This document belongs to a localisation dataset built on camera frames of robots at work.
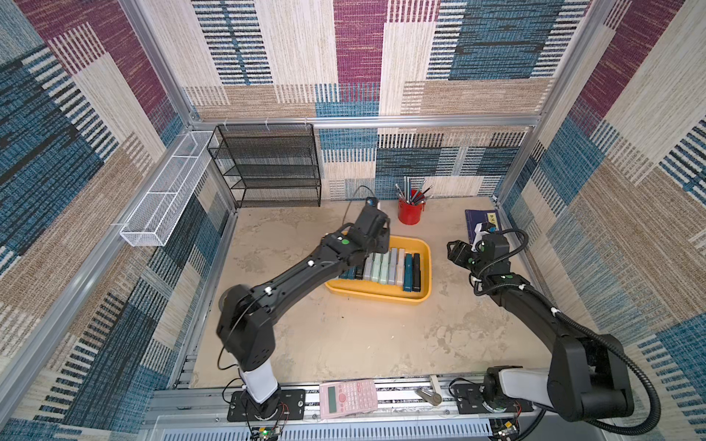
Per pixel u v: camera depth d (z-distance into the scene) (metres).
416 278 0.94
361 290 0.91
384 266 0.97
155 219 0.71
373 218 0.61
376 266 0.97
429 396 0.73
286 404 0.73
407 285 0.93
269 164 1.09
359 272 0.96
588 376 0.41
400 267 0.96
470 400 0.73
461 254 0.78
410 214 1.15
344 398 0.74
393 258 0.99
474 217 1.16
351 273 0.94
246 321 0.44
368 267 0.97
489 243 0.68
